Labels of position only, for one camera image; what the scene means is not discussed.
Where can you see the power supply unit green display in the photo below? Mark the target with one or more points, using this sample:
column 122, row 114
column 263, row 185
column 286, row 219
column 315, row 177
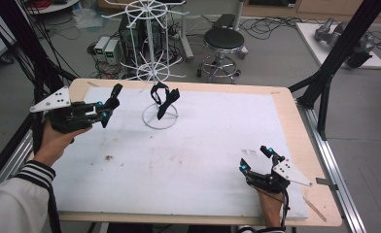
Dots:
column 101, row 45
column 112, row 51

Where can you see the black metal frame post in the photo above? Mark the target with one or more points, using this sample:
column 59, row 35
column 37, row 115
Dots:
column 344, row 45
column 20, row 39

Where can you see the black computer tower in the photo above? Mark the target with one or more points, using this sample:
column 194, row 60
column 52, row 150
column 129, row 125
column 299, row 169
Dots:
column 140, row 35

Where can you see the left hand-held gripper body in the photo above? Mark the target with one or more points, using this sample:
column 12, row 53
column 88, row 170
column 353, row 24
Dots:
column 72, row 116

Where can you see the light wooden cabinet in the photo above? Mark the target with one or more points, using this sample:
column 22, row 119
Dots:
column 340, row 6

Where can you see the round white side table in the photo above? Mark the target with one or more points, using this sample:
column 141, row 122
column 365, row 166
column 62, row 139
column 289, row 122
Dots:
column 54, row 7

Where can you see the thin wooden strip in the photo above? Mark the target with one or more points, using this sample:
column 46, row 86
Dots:
column 315, row 208

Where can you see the aluminium side rail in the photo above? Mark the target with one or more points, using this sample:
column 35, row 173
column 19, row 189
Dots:
column 334, row 168

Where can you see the person's right hand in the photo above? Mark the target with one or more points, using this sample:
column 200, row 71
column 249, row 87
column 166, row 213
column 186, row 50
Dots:
column 272, row 207

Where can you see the white floor board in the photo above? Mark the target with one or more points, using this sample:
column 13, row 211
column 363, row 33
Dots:
column 311, row 39

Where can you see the person's left hand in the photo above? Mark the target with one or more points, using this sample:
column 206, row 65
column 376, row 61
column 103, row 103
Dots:
column 54, row 145

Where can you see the white table mat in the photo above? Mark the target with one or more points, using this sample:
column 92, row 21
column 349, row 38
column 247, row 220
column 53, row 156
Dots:
column 195, row 161

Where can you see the clear plastic bag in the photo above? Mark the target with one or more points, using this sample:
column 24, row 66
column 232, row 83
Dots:
column 86, row 19

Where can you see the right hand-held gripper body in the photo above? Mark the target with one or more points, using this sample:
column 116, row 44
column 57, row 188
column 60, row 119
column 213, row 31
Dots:
column 266, row 181

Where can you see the black round stool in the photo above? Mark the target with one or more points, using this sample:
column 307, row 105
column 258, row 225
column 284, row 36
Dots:
column 223, row 39

